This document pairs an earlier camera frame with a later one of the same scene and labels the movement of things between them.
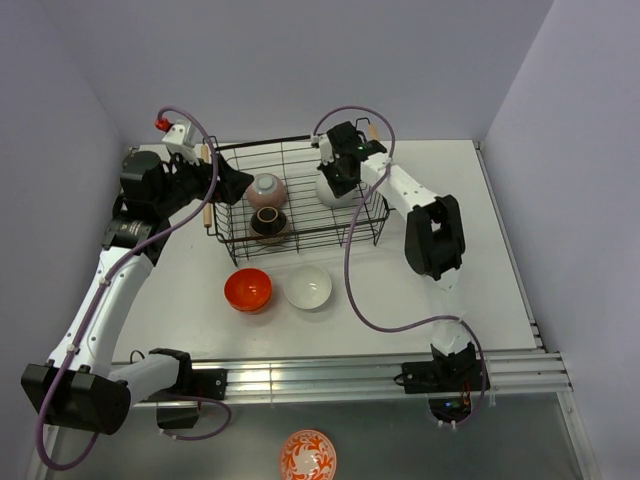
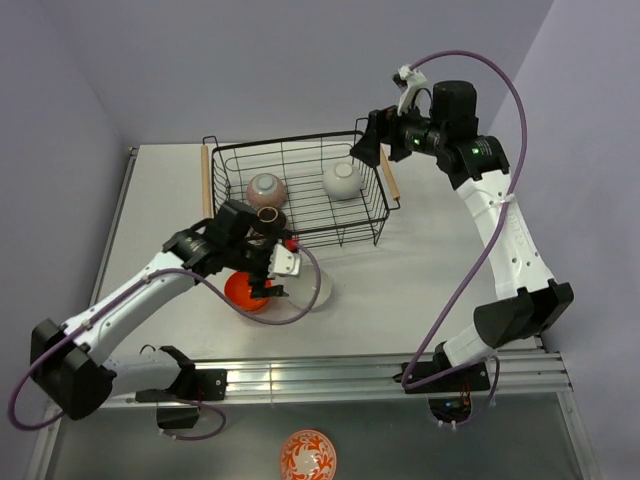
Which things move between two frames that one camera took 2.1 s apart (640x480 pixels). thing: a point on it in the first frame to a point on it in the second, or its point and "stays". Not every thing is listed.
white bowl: (307, 287) stays
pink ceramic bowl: (266, 190) stays
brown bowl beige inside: (268, 221) stays
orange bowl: (248, 289) stays
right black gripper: (338, 189) to (383, 128)
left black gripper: (230, 184) to (259, 290)
